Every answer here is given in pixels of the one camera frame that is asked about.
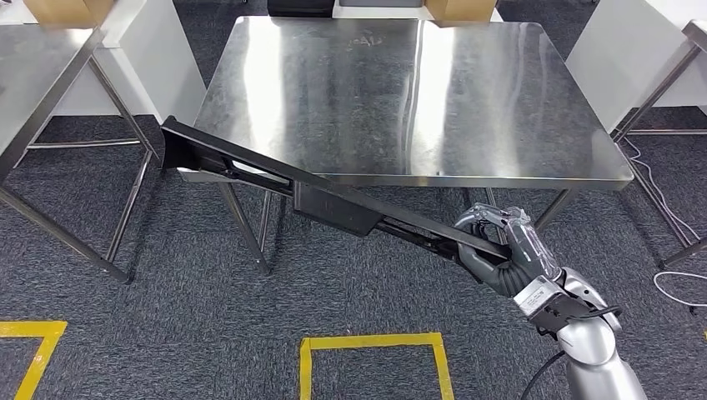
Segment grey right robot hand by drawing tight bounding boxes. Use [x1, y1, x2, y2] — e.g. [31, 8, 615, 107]
[454, 202, 564, 299]

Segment long black plastic panel part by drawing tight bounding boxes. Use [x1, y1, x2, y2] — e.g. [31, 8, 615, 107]
[160, 116, 512, 265]

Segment steel workbench table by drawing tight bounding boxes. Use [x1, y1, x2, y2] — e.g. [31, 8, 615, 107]
[176, 15, 635, 278]

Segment yellow floor tape square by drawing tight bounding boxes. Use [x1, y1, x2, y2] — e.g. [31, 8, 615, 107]
[298, 332, 456, 400]
[0, 320, 68, 400]

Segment cardboard box yellow label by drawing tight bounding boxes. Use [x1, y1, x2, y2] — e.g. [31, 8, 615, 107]
[425, 0, 499, 28]

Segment steel side table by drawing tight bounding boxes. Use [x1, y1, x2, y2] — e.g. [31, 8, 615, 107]
[0, 22, 161, 285]
[609, 19, 707, 270]

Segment black zip case yellow label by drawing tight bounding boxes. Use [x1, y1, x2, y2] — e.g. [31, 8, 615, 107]
[267, 0, 336, 18]

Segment plain cardboard box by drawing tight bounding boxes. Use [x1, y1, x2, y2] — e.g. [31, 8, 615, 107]
[22, 0, 116, 30]

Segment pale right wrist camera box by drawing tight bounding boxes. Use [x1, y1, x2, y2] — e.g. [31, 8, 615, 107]
[514, 276, 592, 335]

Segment white power cable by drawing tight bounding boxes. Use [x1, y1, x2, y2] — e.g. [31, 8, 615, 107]
[621, 137, 707, 308]

